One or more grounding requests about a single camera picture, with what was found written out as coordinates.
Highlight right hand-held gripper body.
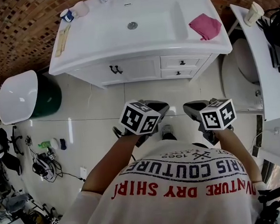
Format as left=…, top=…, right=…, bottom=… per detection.
left=182, top=97, right=239, bottom=147

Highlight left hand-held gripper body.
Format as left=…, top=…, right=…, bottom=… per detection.
left=110, top=97, right=173, bottom=149

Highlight white drawer black knob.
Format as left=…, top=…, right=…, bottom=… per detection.
left=161, top=67, right=200, bottom=79
left=160, top=53, right=208, bottom=70

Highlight person's left forearm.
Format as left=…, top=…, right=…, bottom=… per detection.
left=77, top=132, right=148, bottom=196

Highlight person's right forearm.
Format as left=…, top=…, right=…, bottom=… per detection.
left=214, top=126, right=265, bottom=188

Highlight person's grey shoe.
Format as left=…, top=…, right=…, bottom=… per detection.
left=161, top=123, right=178, bottom=141

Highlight white toilet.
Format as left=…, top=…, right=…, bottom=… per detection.
left=219, top=37, right=265, bottom=113

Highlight white vanity cabinet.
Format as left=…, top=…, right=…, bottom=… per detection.
left=68, top=52, right=221, bottom=92

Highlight white side shelf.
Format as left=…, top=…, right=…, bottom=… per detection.
left=229, top=1, right=280, bottom=124

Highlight white ceramic sink top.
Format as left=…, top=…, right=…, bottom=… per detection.
left=44, top=0, right=234, bottom=77

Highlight white round container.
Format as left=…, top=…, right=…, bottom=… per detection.
left=49, top=138, right=60, bottom=150

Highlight pink cloth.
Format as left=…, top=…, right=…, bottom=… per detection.
left=187, top=12, right=223, bottom=42

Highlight dark green bucket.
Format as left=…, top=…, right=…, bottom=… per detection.
left=28, top=72, right=64, bottom=119

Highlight person's white printed t-shirt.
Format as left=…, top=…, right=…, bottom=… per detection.
left=46, top=132, right=280, bottom=224

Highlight cream plastic bottle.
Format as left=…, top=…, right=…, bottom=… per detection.
left=244, top=1, right=266, bottom=27

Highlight pale pink cup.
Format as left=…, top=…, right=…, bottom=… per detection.
left=73, top=0, right=91, bottom=18

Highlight white oval basin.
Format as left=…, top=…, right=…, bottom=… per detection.
left=0, top=69, right=41, bottom=126

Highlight blue and white mug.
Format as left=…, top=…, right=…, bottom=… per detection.
left=59, top=8, right=75, bottom=23

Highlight black chair base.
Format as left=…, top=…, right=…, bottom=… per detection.
left=7, top=125, right=25, bottom=157

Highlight white cabinet door black handles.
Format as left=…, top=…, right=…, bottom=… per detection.
left=99, top=57, right=162, bottom=85

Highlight black device with cables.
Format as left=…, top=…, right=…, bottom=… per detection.
left=256, top=8, right=280, bottom=75

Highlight black chest strap rig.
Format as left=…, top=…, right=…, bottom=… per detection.
left=256, top=183, right=280, bottom=224

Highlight white headset with cables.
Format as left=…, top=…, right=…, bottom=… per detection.
left=30, top=150, right=64, bottom=184

